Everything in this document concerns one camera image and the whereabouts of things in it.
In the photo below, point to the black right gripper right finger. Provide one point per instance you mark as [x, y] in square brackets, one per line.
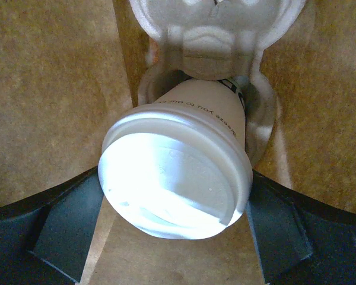
[300, 240]

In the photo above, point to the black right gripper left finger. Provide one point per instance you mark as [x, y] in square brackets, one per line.
[45, 238]

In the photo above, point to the white paper cup with text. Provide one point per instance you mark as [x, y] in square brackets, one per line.
[221, 99]

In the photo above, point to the green paper bag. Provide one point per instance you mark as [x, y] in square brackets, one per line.
[69, 69]

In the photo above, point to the single brown cup carrier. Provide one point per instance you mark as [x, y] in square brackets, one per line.
[215, 40]

